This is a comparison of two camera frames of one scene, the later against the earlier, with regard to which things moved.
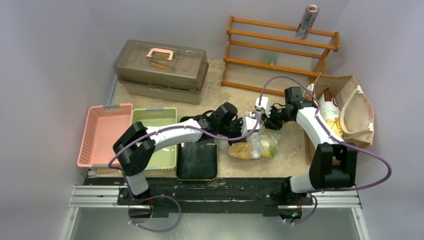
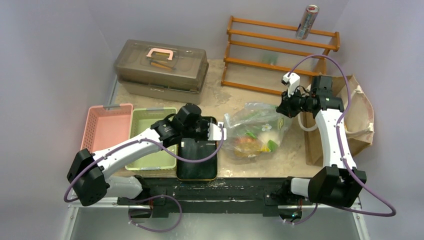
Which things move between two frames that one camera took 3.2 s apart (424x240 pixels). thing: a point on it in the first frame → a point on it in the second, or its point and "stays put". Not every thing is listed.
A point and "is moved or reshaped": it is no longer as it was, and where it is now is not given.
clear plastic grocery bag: x=262 y=143 is moved or reshaped
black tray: x=197 y=160 stays put
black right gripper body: x=272 y=118 → x=285 y=104
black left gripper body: x=233 y=129 → x=199 y=131
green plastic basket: x=165 y=157 stays put
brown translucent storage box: x=160 y=73 stays put
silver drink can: x=307 y=20 stays put
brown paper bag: x=356 y=112 stays put
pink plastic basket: x=106 y=124 stays put
